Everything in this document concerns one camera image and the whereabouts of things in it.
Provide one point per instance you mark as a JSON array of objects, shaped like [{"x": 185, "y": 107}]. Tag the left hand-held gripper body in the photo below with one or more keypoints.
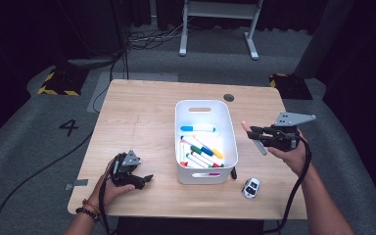
[{"x": 124, "y": 169}]

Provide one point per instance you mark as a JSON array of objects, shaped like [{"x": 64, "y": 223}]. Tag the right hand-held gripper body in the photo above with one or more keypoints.
[{"x": 282, "y": 138}]

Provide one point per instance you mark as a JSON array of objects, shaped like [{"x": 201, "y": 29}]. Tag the peach cap white marker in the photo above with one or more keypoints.
[{"x": 261, "y": 147}]

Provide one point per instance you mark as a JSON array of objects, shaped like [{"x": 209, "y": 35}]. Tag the yellow cap white marker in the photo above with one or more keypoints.
[{"x": 218, "y": 154}]

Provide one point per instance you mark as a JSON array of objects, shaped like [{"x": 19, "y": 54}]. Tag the dark blue cap white marker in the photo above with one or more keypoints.
[{"x": 206, "y": 151}]

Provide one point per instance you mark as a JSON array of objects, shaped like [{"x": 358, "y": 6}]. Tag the white plastic storage bin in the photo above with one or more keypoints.
[{"x": 209, "y": 114}]

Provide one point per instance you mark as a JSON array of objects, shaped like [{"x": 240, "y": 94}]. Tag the light green cap white marker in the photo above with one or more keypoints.
[{"x": 210, "y": 166}]

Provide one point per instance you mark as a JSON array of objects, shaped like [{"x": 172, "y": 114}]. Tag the magenta cap white marker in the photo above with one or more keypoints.
[{"x": 214, "y": 174}]

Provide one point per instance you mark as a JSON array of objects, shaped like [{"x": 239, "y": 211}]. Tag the dark green cap white marker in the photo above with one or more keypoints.
[{"x": 196, "y": 150}]

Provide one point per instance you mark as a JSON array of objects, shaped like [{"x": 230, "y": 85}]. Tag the light blue cap white marker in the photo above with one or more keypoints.
[{"x": 186, "y": 128}]

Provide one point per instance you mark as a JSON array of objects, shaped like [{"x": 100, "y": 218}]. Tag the person's right hand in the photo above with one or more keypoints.
[{"x": 295, "y": 160}]

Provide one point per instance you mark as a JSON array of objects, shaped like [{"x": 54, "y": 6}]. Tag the person's left hand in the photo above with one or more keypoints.
[{"x": 111, "y": 194}]

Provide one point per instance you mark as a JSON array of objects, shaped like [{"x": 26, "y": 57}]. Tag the grey tape strip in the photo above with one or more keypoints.
[{"x": 78, "y": 183}]

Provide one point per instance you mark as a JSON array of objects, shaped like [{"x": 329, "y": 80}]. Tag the black yellow striped floor base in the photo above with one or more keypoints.
[
  {"x": 290, "y": 86},
  {"x": 62, "y": 83}
]

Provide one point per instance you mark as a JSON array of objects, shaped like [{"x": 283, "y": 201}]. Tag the white toy car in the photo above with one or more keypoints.
[{"x": 250, "y": 189}]

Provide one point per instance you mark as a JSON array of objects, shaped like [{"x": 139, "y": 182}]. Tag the person's dark clothing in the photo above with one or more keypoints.
[{"x": 189, "y": 228}]

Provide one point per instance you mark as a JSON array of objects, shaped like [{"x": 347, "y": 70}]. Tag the grey curtain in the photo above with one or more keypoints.
[{"x": 323, "y": 39}]

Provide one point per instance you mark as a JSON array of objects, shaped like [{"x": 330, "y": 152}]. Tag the grey round stand base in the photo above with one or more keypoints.
[{"x": 91, "y": 62}]

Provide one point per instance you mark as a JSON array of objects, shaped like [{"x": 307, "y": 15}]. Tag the black stand pole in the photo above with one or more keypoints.
[{"x": 124, "y": 49}]

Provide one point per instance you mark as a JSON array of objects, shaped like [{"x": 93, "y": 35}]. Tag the white metal desk frame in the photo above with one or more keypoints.
[{"x": 220, "y": 9}]

